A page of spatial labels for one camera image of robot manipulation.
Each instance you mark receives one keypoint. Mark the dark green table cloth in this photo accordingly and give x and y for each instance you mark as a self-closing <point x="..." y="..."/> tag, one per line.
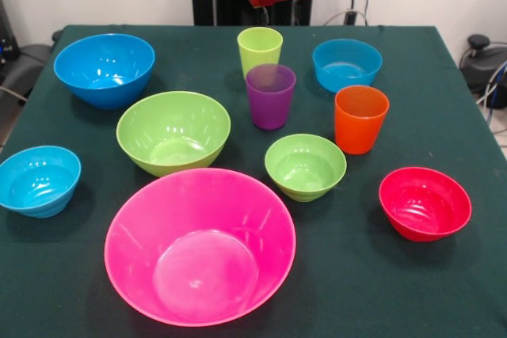
<point x="356" y="290"/>

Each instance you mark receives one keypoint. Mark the small red-pink bowl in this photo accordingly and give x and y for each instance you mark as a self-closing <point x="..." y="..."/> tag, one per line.
<point x="424" y="207"/>

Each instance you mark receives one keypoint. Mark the orange cup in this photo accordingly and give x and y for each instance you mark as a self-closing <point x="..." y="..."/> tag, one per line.
<point x="360" y="124"/>

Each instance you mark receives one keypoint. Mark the small light blue bowl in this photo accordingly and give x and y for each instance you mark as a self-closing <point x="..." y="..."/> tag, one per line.
<point x="40" y="184"/>

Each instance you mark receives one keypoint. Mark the lime green cup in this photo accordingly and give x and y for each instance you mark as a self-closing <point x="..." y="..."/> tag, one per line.
<point x="260" y="49"/>

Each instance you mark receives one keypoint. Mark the black wheel base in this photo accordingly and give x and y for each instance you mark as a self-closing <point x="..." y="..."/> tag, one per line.
<point x="24" y="69"/>
<point x="483" y="65"/>

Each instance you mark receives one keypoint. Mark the medium blue bowl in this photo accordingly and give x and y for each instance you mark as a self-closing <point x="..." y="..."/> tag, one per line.
<point x="346" y="69"/>

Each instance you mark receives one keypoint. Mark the large blue bowl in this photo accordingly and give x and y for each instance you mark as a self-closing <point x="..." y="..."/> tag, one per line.
<point x="103" y="77"/>

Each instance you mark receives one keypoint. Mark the large pink bowl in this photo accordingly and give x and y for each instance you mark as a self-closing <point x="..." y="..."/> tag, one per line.
<point x="198" y="259"/>

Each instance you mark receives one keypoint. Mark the small green bowl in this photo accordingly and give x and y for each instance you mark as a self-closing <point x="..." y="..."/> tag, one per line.
<point x="305" y="168"/>

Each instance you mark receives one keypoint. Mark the purple cup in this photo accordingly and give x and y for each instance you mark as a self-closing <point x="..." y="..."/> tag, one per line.
<point x="269" y="100"/>

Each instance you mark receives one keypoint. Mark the large green bowl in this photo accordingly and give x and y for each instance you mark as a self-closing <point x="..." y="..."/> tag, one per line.
<point x="170" y="136"/>

